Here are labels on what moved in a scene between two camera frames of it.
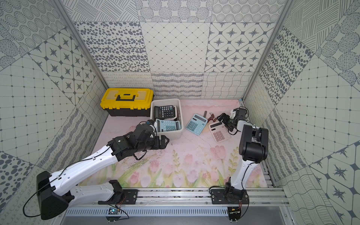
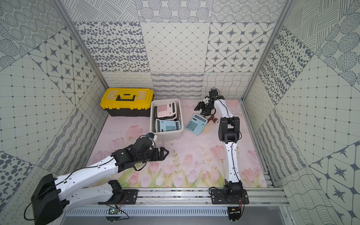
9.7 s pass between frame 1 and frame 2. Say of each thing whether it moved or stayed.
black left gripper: moved
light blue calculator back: stayed
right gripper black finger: moved
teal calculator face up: stayed
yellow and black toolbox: stayed
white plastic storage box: stayed
